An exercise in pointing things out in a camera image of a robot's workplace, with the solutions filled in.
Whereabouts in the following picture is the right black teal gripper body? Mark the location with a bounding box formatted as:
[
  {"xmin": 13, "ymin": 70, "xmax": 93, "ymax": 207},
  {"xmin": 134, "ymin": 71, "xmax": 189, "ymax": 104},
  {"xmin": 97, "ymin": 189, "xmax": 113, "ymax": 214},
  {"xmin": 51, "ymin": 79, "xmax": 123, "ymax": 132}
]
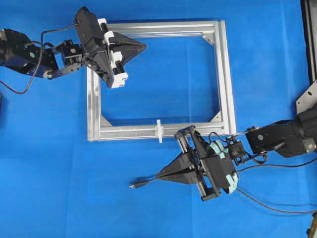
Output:
[{"xmin": 175, "ymin": 125, "xmax": 238, "ymax": 201}]

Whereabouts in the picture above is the black USB cable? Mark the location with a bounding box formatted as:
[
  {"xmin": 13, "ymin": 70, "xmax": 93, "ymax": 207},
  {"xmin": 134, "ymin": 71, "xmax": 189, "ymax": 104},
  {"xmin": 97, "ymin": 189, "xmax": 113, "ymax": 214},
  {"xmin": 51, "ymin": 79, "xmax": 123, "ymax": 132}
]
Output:
[{"xmin": 129, "ymin": 175, "xmax": 160, "ymax": 190}]

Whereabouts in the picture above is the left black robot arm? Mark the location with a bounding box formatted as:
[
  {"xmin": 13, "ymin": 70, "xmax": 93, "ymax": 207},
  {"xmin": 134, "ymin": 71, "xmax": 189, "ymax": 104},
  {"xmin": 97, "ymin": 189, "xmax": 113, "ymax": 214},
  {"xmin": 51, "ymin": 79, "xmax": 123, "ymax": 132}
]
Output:
[{"xmin": 0, "ymin": 6, "xmax": 147, "ymax": 89}]

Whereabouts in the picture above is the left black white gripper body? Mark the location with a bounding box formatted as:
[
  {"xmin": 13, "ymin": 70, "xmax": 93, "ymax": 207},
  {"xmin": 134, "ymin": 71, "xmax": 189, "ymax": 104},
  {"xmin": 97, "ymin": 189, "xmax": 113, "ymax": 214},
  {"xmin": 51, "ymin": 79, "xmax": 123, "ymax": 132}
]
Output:
[{"xmin": 74, "ymin": 6, "xmax": 128, "ymax": 89}]

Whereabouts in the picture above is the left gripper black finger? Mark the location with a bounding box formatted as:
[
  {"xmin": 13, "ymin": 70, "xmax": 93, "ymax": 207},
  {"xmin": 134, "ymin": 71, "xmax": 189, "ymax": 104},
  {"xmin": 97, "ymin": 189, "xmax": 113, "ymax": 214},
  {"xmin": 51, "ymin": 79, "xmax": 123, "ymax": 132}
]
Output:
[
  {"xmin": 119, "ymin": 49, "xmax": 144, "ymax": 66},
  {"xmin": 112, "ymin": 32, "xmax": 146, "ymax": 52}
]

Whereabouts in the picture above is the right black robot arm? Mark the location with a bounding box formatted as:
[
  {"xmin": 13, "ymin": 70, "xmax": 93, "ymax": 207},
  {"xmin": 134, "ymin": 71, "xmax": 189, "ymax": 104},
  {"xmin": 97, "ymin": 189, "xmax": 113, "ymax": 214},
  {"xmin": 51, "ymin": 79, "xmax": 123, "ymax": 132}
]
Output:
[{"xmin": 156, "ymin": 107, "xmax": 317, "ymax": 201}]

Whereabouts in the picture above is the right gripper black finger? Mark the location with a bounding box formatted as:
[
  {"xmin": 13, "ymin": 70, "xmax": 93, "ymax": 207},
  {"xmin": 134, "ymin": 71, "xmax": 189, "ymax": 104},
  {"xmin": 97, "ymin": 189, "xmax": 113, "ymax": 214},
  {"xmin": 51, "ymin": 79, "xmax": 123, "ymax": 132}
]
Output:
[
  {"xmin": 158, "ymin": 169, "xmax": 201, "ymax": 184},
  {"xmin": 158, "ymin": 152, "xmax": 197, "ymax": 178}
]

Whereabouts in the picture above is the yellow object bottom right corner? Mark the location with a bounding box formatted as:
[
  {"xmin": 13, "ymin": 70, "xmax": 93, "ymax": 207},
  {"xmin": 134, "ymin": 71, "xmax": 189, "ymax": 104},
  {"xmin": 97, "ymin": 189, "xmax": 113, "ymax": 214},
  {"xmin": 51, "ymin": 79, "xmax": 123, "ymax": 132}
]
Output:
[{"xmin": 306, "ymin": 212, "xmax": 317, "ymax": 238}]

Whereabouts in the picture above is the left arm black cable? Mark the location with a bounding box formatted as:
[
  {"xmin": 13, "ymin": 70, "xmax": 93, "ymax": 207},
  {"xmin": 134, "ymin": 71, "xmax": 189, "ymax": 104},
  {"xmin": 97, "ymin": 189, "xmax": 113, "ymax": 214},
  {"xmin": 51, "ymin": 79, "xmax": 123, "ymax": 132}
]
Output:
[{"xmin": 0, "ymin": 22, "xmax": 81, "ymax": 95}]

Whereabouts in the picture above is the red black thin wire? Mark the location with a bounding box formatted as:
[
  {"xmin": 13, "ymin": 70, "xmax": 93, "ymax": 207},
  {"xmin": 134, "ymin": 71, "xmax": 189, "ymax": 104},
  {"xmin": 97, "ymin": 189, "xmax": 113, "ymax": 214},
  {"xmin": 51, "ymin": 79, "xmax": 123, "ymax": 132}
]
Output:
[{"xmin": 236, "ymin": 188, "xmax": 317, "ymax": 214}]

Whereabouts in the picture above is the white zip tie loop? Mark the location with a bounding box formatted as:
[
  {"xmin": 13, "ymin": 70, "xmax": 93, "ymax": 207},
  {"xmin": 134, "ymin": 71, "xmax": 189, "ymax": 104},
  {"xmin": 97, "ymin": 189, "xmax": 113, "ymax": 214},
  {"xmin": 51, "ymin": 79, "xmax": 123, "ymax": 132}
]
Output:
[{"xmin": 155, "ymin": 119, "xmax": 164, "ymax": 143}]

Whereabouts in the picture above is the silver aluminium extrusion frame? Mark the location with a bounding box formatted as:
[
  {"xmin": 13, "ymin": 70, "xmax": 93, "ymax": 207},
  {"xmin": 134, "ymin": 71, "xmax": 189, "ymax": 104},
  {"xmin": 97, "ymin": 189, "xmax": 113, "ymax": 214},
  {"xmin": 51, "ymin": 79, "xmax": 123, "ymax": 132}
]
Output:
[{"xmin": 87, "ymin": 20, "xmax": 236, "ymax": 141}]

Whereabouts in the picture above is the grey metal bracket plate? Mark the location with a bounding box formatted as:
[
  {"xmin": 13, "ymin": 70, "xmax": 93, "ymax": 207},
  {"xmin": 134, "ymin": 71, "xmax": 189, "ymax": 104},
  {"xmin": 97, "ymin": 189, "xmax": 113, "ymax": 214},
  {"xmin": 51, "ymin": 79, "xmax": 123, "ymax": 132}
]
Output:
[{"xmin": 296, "ymin": 81, "xmax": 317, "ymax": 114}]

